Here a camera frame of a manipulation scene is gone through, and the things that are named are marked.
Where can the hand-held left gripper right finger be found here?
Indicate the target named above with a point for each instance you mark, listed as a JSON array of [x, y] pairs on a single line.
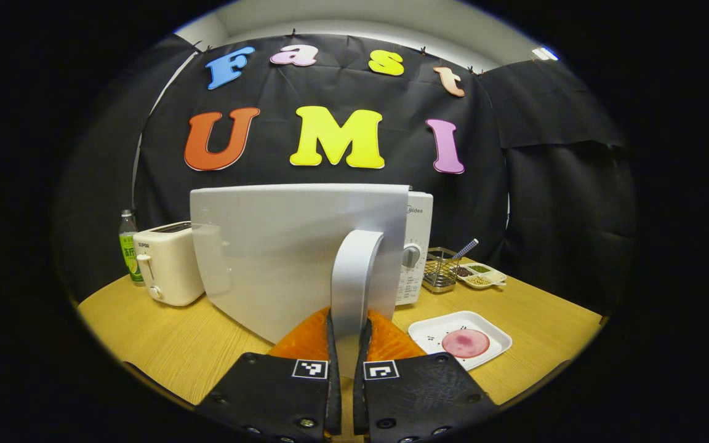
[[422, 394]]

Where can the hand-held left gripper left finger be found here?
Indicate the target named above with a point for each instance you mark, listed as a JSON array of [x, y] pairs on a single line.
[[268, 394]]

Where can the white square food plate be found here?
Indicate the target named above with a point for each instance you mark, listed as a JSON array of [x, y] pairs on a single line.
[[431, 329]]

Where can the pink round meat slice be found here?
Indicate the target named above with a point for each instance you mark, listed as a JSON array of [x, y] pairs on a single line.
[[465, 343]]

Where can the white microwave oven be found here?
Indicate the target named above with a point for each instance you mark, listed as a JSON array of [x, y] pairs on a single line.
[[280, 246]]

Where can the white divided condiment dish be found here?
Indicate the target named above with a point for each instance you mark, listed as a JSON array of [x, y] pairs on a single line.
[[484, 277]]

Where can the white toaster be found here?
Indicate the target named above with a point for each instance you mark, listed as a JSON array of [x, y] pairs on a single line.
[[170, 264]]

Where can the green label drink bottle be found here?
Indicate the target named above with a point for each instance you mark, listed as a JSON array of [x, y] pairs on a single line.
[[128, 252]]

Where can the black backdrop cloth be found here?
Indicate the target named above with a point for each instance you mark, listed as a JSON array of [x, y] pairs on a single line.
[[539, 215]]

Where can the small ceiling light panel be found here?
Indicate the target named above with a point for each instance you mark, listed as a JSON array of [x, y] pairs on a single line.
[[544, 53]]

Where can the row of small cloth clips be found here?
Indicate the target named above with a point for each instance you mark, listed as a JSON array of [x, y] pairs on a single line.
[[293, 31]]

